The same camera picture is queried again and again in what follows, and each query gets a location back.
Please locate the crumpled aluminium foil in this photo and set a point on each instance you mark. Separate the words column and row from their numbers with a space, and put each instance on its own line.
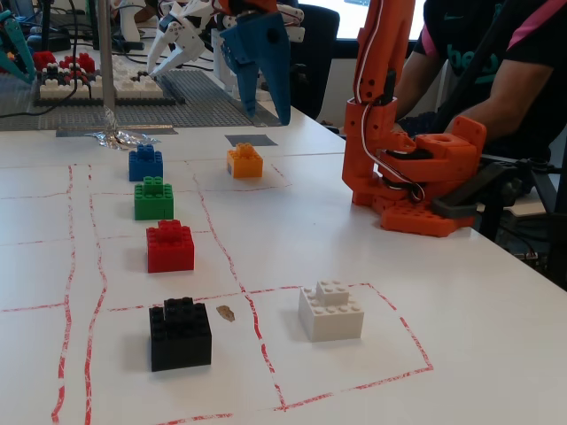
column 119, row 139

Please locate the grey duct tape strip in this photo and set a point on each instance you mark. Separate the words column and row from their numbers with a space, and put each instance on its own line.
column 75, row 131

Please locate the person right forearm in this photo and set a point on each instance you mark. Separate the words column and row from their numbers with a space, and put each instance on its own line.
column 416, row 84

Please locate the black toy brick frame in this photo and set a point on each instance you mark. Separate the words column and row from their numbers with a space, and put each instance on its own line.
column 133, row 102

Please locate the person left forearm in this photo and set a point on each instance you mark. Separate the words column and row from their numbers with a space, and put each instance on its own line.
column 514, row 97

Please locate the person in dark jersey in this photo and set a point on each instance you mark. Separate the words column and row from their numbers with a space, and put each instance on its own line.
column 465, row 26

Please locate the blue toy brick block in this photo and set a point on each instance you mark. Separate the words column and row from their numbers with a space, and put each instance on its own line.
column 145, row 164

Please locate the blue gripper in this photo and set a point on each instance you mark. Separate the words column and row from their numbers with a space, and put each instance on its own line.
column 254, row 44

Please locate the black table clamp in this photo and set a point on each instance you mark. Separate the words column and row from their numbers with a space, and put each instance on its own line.
column 460, row 199

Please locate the green toy brick block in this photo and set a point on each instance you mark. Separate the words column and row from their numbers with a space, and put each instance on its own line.
column 153, row 201

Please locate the grey studded baseplate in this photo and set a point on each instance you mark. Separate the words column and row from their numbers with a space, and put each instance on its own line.
column 199, row 115

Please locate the red toy brick block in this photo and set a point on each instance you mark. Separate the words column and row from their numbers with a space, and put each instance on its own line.
column 170, row 250

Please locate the red toy brick pile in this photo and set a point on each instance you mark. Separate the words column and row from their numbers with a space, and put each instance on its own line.
column 44, row 59

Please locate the white toy brick block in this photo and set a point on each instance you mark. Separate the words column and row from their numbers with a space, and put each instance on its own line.
column 332, row 319

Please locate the orange toy brick block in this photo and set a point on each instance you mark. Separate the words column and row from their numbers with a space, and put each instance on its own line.
column 244, row 164

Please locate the metal pole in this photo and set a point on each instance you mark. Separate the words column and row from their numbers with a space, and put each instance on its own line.
column 107, row 53

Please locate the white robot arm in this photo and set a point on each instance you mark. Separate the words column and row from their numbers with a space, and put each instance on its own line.
column 296, row 26

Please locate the teal robot gripper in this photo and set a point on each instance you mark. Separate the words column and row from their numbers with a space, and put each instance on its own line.
column 15, row 48

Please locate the black office chair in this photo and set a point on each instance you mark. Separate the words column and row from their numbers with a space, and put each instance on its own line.
column 316, row 57

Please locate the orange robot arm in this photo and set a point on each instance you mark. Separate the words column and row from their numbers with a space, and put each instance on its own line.
column 376, row 133

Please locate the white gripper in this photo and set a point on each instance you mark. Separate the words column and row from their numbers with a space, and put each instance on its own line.
column 174, row 36

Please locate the black toy brick block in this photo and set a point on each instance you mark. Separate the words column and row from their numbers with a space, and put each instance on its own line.
column 179, row 341

